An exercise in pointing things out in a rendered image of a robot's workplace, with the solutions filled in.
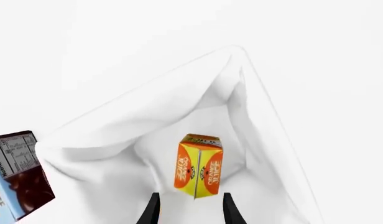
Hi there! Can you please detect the white basket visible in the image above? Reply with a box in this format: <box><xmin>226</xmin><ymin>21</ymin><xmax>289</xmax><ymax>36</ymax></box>
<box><xmin>35</xmin><ymin>44</ymin><xmax>325</xmax><ymax>224</ymax></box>

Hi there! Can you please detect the brown and blue chocolate box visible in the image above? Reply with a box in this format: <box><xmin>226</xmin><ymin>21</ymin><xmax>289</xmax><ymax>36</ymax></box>
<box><xmin>0</xmin><ymin>130</ymin><xmax>56</xmax><ymax>222</ymax></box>

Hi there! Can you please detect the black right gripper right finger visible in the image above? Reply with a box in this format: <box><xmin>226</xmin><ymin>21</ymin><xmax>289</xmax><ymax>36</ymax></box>
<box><xmin>223</xmin><ymin>192</ymin><xmax>247</xmax><ymax>224</ymax></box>

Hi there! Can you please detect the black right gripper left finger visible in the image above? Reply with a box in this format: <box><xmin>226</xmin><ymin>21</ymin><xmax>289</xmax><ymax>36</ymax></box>
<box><xmin>136</xmin><ymin>192</ymin><xmax>161</xmax><ymax>224</ymax></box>

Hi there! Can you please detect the orange juice carton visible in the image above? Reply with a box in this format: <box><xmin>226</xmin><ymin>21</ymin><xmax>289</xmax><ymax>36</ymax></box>
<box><xmin>173</xmin><ymin>133</ymin><xmax>226</xmax><ymax>200</ymax></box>

